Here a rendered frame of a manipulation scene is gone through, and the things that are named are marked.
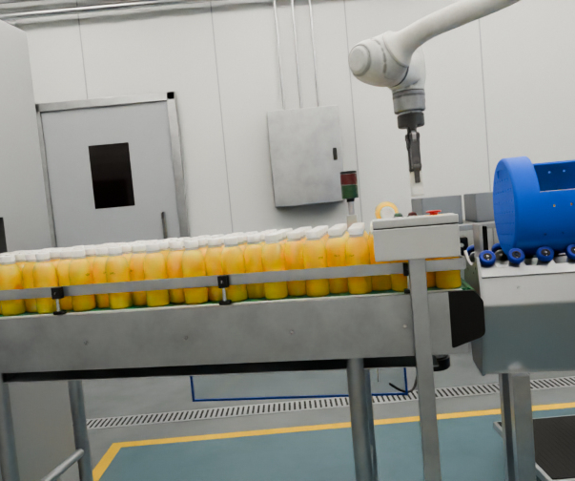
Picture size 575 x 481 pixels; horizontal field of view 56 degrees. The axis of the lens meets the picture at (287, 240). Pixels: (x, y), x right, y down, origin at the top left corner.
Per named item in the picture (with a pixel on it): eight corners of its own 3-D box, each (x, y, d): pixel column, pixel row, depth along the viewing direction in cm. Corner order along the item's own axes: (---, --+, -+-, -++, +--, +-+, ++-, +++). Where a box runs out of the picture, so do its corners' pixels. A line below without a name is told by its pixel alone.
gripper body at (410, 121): (424, 109, 149) (428, 143, 150) (421, 114, 158) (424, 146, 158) (397, 113, 151) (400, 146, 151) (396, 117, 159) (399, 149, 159)
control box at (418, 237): (461, 256, 128) (458, 212, 128) (375, 262, 132) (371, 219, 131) (455, 252, 138) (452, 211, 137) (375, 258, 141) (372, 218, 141)
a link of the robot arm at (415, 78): (400, 98, 161) (377, 94, 152) (396, 45, 161) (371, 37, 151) (435, 90, 154) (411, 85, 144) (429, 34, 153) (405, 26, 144)
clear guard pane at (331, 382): (405, 392, 194) (395, 257, 191) (194, 399, 207) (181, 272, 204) (405, 392, 194) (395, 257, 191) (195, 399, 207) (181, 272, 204)
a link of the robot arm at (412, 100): (423, 94, 158) (424, 115, 158) (391, 98, 159) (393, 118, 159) (426, 87, 149) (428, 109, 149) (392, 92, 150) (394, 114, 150)
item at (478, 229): (490, 267, 155) (487, 223, 155) (481, 268, 156) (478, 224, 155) (482, 263, 165) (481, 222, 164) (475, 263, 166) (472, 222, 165)
